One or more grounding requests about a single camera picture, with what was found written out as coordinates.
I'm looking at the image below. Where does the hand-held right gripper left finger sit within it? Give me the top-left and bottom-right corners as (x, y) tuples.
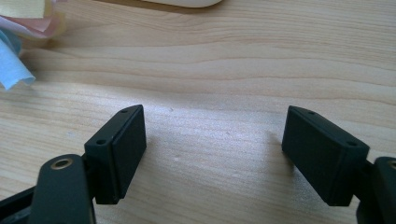
(84, 104), (148, 205)

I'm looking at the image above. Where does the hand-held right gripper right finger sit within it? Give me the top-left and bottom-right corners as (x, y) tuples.
(281, 105), (371, 207)

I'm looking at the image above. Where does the pink candy toy pastel wrapper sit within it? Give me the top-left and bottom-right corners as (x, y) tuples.
(0, 0), (68, 91)

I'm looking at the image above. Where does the white plastic bin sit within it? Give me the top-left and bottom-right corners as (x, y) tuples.
(141, 0), (224, 9)

